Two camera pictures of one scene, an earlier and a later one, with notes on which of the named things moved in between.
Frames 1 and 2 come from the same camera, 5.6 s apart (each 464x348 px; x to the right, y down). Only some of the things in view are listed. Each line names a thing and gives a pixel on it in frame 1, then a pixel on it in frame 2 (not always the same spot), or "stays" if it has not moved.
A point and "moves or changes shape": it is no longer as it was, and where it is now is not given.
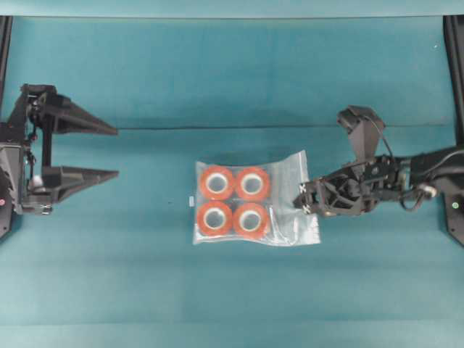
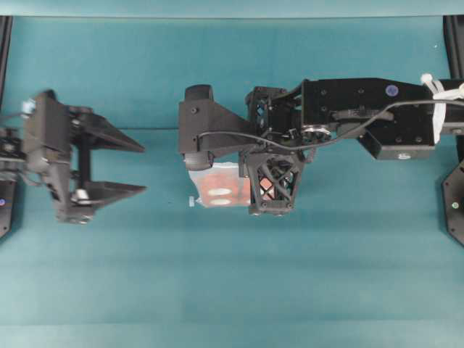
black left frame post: (6, 27) stays
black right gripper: (353, 189) → (275, 122)
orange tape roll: (214, 218) → (220, 197)
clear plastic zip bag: (251, 201) moves or changes shape
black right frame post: (454, 33) stays
